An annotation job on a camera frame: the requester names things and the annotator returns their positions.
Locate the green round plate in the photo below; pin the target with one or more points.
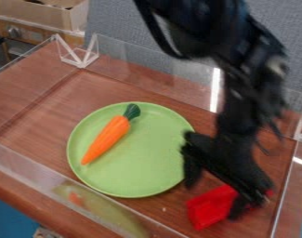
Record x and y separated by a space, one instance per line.
144 165

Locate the red plastic block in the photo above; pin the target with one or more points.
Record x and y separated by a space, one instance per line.
210 207

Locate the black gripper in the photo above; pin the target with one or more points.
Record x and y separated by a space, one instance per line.
226 157

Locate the orange toy carrot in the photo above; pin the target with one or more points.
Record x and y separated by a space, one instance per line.
112 134

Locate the cardboard box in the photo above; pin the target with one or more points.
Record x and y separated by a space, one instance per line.
61 14

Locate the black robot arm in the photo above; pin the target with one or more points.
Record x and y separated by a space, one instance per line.
217 29

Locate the clear acrylic tray enclosure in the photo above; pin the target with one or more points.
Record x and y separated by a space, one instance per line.
46 95

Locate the wooden cabinet with knob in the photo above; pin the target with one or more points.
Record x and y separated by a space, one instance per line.
24 35

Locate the clear acrylic triangle bracket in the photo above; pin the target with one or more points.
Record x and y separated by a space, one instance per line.
77 56

